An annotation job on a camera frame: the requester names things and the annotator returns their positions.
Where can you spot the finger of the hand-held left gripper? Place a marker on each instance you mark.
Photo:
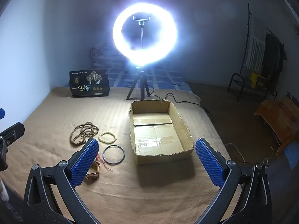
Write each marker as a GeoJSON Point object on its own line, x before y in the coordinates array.
{"type": "Point", "coordinates": [1, 113]}
{"type": "Point", "coordinates": [12, 130]}

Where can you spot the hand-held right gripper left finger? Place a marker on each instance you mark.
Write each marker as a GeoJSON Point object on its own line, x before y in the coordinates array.
{"type": "Point", "coordinates": [84, 163]}

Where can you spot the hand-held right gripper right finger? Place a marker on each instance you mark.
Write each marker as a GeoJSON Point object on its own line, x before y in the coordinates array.
{"type": "Point", "coordinates": [209, 163]}

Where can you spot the dark metal bangle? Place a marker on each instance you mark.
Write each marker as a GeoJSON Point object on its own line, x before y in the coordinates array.
{"type": "Point", "coordinates": [103, 155]}

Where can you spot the cardboard box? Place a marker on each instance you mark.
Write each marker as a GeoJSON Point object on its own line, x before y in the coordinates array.
{"type": "Point", "coordinates": [158, 135]}

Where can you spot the beige blanket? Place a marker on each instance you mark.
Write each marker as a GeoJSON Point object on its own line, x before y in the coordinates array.
{"type": "Point", "coordinates": [46, 112]}

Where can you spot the black printed gift box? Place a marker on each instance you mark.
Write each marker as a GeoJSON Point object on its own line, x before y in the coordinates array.
{"type": "Point", "coordinates": [88, 84]}

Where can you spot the blue cloth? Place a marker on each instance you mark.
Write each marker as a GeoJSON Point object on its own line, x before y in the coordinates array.
{"type": "Point", "coordinates": [292, 156]}

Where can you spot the black clothes rack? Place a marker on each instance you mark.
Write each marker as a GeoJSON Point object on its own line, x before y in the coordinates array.
{"type": "Point", "coordinates": [233, 81]}

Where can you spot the red-brown box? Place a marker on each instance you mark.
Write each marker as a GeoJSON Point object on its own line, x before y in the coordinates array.
{"type": "Point", "coordinates": [287, 108]}

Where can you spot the blue patterned blanket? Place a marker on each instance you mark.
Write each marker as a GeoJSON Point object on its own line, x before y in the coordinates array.
{"type": "Point", "coordinates": [163, 79]}

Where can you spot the yellow box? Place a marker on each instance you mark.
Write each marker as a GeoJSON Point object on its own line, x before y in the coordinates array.
{"type": "Point", "coordinates": [257, 80]}

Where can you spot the black tripod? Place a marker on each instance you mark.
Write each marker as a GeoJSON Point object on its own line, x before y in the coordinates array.
{"type": "Point", "coordinates": [140, 79]}

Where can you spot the rolled patterned quilt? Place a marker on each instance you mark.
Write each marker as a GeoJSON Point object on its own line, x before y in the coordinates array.
{"type": "Point", "coordinates": [102, 53]}

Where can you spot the dark hanging clothes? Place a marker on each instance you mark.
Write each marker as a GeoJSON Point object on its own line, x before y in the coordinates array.
{"type": "Point", "coordinates": [273, 56]}

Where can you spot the striped white cloth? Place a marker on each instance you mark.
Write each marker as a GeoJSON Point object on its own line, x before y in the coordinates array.
{"type": "Point", "coordinates": [255, 44]}

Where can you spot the phone holder clamp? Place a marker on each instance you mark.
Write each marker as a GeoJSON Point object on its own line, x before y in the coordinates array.
{"type": "Point", "coordinates": [142, 32]}

